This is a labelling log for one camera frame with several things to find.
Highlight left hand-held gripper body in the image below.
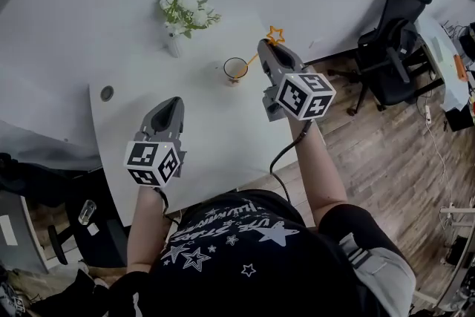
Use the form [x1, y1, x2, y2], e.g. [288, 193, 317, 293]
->
[122, 128, 188, 189]

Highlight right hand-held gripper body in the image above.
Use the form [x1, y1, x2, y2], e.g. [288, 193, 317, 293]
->
[262, 72, 337, 122]

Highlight orange star stirrer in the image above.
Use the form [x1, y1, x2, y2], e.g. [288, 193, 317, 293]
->
[232, 24, 286, 81]

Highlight clear glass cup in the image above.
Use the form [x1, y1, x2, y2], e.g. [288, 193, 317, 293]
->
[223, 56, 249, 88]

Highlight person's left forearm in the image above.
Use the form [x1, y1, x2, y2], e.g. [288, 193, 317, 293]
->
[125, 186, 170, 274]

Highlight person's right forearm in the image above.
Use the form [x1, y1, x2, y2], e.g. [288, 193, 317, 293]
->
[288, 118, 350, 227]

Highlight white desk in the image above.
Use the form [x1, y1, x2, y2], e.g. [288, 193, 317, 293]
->
[88, 29, 311, 228]

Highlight white vase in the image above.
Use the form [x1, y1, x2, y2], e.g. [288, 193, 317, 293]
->
[168, 32, 183, 59]

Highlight clear plastic chair tag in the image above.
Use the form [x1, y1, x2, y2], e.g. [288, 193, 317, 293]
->
[78, 199, 98, 226]

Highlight black mesh office chair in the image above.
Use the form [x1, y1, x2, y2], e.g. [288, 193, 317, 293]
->
[335, 0, 446, 117]
[0, 151, 129, 270]

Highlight white flower bouquet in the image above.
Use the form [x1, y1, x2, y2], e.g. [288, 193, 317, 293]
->
[158, 0, 223, 40]

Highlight grey cabinet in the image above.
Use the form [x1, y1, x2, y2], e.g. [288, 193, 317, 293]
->
[0, 191, 50, 275]

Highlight person's black star-print shirt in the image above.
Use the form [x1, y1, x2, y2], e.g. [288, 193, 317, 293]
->
[107, 189, 409, 317]

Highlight table with white cloth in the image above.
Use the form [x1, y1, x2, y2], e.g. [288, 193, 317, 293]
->
[414, 13, 475, 112]

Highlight black bag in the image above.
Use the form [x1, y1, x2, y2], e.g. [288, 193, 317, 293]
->
[0, 267, 112, 317]

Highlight black box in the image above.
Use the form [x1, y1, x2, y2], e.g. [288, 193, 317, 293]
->
[444, 105, 475, 132]

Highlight orange tool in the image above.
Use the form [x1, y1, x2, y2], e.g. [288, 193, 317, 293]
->
[455, 54, 468, 81]

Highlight person's grey trousers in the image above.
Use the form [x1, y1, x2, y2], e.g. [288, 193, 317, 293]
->
[339, 232, 417, 317]

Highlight white metal stand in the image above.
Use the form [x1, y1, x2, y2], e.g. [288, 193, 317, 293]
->
[437, 196, 475, 313]

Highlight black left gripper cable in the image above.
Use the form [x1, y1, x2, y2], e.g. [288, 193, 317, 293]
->
[154, 187, 183, 231]

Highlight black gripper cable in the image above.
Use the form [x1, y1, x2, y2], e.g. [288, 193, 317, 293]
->
[269, 120, 313, 205]
[154, 187, 183, 231]

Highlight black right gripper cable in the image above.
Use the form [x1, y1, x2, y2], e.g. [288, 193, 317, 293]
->
[269, 120, 313, 205]

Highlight white power cable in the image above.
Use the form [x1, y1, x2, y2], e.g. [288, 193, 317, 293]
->
[425, 122, 456, 206]

